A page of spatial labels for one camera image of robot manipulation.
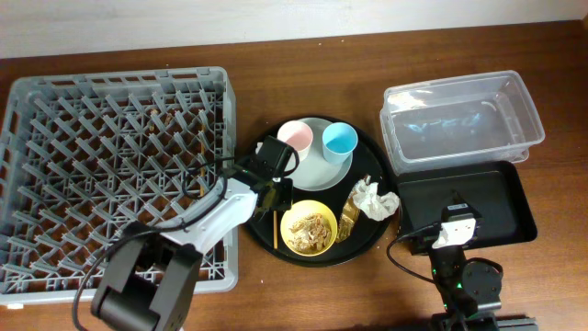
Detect pink plastic cup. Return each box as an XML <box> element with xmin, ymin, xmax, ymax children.
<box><xmin>277</xmin><ymin>120</ymin><xmax>313</xmax><ymax>161</ymax></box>

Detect food scraps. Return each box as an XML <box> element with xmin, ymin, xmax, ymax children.
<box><xmin>288</xmin><ymin>213</ymin><xmax>332</xmax><ymax>254</ymax></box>

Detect black rectangular tray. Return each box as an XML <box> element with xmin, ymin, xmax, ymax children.
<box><xmin>398</xmin><ymin>161</ymin><xmax>537</xmax><ymax>250</ymax></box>

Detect round black tray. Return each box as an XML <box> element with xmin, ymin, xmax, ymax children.
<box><xmin>244</xmin><ymin>129</ymin><xmax>398</xmax><ymax>268</ymax></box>

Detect grey plastic dishwasher rack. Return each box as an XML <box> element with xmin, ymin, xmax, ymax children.
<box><xmin>1</xmin><ymin>67</ymin><xmax>236</xmax><ymax>306</ymax></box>

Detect grey round plate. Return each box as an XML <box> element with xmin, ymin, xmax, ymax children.
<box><xmin>288</xmin><ymin>118</ymin><xmax>353</xmax><ymax>191</ymax></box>

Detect clear plastic bin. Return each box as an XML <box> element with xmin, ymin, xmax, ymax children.
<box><xmin>379</xmin><ymin>71</ymin><xmax>546</xmax><ymax>175</ymax></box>

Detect blue plastic cup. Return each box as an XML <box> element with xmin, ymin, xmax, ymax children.
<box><xmin>322</xmin><ymin>122</ymin><xmax>358</xmax><ymax>165</ymax></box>

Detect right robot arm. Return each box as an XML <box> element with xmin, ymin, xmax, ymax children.
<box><xmin>424</xmin><ymin>191</ymin><xmax>538</xmax><ymax>331</ymax></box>

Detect yellow bowl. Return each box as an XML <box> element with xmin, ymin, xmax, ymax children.
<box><xmin>280</xmin><ymin>200</ymin><xmax>338</xmax><ymax>257</ymax></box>

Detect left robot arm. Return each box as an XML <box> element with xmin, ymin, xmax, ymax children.
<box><xmin>91</xmin><ymin>148</ymin><xmax>298</xmax><ymax>330</ymax></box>

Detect gold foil wrapper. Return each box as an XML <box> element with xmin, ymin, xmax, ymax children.
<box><xmin>335</xmin><ymin>175</ymin><xmax>371</xmax><ymax>243</ymax></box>

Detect white napkin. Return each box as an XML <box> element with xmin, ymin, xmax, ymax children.
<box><xmin>352</xmin><ymin>179</ymin><xmax>401</xmax><ymax>222</ymax></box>

